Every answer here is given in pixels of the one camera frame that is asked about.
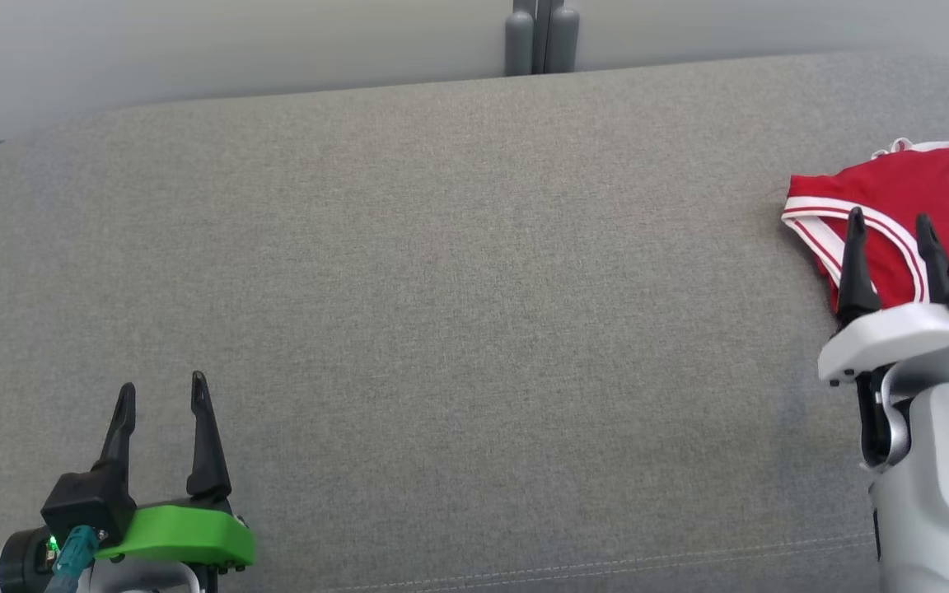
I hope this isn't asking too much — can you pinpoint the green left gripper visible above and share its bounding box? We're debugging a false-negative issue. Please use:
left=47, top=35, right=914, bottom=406
left=94, top=371, right=256, bottom=571

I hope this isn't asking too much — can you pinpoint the red shirt with white sleeves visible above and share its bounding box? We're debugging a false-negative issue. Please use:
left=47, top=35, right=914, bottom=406
left=781, top=140, right=949, bottom=314

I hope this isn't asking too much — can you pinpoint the grey partition post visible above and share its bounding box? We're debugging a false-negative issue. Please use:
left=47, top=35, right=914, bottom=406
left=542, top=0, right=581, bottom=75
left=505, top=0, right=535, bottom=77

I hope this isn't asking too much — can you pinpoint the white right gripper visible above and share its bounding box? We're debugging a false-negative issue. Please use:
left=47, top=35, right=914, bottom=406
left=818, top=206, right=949, bottom=385

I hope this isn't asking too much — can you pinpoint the black cable with teal plug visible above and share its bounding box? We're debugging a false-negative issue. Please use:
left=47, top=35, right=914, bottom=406
left=44, top=527, right=101, bottom=593

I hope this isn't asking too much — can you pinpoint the stack of red shirts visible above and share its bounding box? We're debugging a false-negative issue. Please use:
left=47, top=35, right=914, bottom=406
left=868, top=138, right=949, bottom=157

